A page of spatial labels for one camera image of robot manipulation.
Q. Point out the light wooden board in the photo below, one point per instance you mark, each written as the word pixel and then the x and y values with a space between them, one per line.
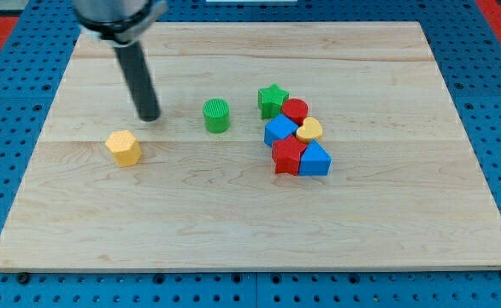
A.
pixel 404 191

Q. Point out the yellow hexagon block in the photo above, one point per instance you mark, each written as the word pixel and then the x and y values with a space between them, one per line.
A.
pixel 124 147

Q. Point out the red cylinder block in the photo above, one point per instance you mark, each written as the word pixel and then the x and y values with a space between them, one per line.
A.
pixel 295 109

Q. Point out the green star block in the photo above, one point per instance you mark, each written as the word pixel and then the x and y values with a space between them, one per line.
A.
pixel 270 100

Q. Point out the blue triangle block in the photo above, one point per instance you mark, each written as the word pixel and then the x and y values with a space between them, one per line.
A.
pixel 315 161

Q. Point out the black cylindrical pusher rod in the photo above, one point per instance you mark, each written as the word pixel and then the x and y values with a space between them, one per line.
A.
pixel 137 76

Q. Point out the yellow heart block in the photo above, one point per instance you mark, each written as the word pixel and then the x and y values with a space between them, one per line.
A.
pixel 310 130

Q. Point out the blue cube block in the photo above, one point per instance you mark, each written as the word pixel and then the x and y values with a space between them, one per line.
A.
pixel 279 127

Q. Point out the green cylinder block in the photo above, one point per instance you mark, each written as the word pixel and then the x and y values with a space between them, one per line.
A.
pixel 216 114

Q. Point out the red star block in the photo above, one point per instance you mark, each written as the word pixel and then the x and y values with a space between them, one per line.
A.
pixel 287 154

